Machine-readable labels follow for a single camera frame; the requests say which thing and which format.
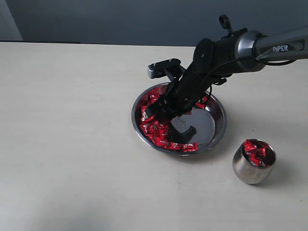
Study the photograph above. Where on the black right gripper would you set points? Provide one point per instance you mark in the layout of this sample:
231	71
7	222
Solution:
178	99

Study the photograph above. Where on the red candy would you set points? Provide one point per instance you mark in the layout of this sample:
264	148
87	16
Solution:
201	104
161	142
249	147
190	147
144	117
260	154

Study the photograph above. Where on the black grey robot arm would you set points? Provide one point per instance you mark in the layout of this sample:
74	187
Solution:
240	51

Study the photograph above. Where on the round steel plate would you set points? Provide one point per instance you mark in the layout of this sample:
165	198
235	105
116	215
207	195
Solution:
205	127

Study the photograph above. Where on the stainless steel cup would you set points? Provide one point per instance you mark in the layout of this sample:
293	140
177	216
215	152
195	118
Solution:
249	169

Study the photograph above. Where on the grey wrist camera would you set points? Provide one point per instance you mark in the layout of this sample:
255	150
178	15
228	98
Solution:
157	70

